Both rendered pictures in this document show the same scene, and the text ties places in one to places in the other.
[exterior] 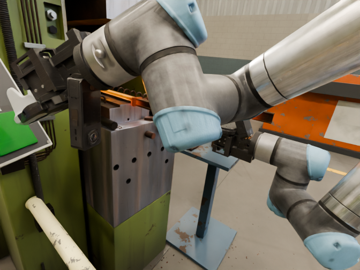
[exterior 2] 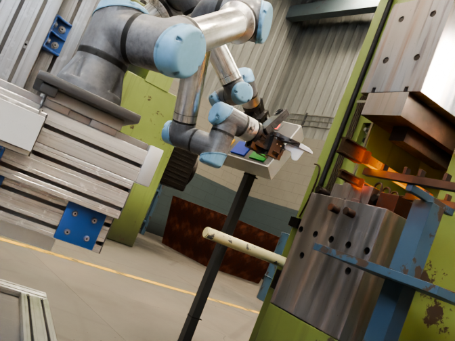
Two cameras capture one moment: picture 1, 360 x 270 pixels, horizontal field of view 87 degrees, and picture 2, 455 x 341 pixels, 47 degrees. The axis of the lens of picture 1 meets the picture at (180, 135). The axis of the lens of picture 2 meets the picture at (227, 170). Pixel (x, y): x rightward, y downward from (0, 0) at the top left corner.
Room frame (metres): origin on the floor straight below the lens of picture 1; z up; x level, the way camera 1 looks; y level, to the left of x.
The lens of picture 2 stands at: (1.11, -1.75, 0.66)
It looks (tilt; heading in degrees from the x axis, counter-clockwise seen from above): 6 degrees up; 113
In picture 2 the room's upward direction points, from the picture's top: 22 degrees clockwise
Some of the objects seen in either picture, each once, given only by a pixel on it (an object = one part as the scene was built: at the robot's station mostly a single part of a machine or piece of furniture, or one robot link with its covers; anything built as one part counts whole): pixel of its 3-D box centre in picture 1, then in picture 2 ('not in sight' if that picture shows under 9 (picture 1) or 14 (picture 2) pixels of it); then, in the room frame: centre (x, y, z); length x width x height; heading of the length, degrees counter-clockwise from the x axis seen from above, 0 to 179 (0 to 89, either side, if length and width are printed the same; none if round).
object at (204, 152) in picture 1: (217, 148); (401, 280); (1.05, -0.23, 0.71); 0.40 x 0.30 x 0.02; 147
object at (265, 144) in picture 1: (265, 147); (248, 128); (0.47, -0.23, 0.98); 0.08 x 0.05 x 0.08; 144
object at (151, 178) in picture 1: (113, 148); (374, 279); (0.94, 0.35, 0.69); 0.56 x 0.38 x 0.45; 54
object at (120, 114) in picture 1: (103, 100); (386, 210); (0.89, 0.38, 0.96); 0.42 x 0.20 x 0.09; 54
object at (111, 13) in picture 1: (99, 13); (417, 126); (0.89, 0.38, 1.32); 0.42 x 0.20 x 0.10; 54
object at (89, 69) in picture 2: not in sight; (95, 77); (0.32, -0.80, 0.87); 0.15 x 0.15 x 0.10
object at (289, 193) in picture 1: (289, 196); (211, 147); (0.41, -0.29, 0.88); 0.11 x 0.08 x 0.11; 3
